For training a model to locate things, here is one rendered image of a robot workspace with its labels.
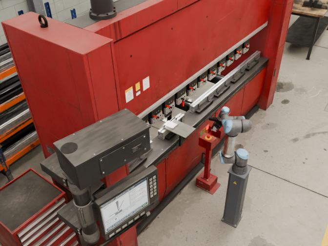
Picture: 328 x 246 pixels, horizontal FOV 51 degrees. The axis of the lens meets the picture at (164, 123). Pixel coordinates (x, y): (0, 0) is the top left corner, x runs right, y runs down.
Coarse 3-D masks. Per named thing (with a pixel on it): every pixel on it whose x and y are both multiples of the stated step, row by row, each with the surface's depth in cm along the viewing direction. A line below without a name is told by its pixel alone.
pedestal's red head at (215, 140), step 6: (210, 126) 378; (204, 132) 375; (210, 132) 380; (216, 132) 377; (204, 138) 368; (216, 138) 379; (204, 144) 370; (210, 144) 364; (216, 144) 375; (210, 150) 368
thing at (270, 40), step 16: (272, 0) 442; (288, 0) 434; (272, 16) 452; (288, 16) 456; (272, 32) 464; (256, 48) 491; (272, 48) 475; (272, 64) 488; (272, 80) 504; (272, 96) 537
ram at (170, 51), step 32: (224, 0) 345; (256, 0) 406; (160, 32) 280; (192, 32) 319; (224, 32) 370; (256, 32) 443; (128, 64) 263; (160, 64) 297; (192, 64) 341; (160, 96) 316
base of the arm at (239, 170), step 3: (234, 165) 327; (237, 165) 322; (246, 165) 324; (234, 168) 326; (237, 168) 323; (240, 168) 322; (243, 168) 322; (246, 168) 325; (234, 171) 326; (237, 171) 324; (240, 171) 323; (243, 171) 324; (246, 171) 326; (237, 174) 326; (240, 174) 325; (243, 174) 325
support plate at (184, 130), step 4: (176, 120) 357; (180, 124) 352; (184, 124) 351; (164, 128) 348; (168, 128) 347; (176, 128) 347; (180, 128) 346; (184, 128) 346; (188, 128) 346; (192, 128) 346; (176, 132) 342; (180, 132) 342; (184, 132) 341; (188, 132) 341; (184, 136) 337
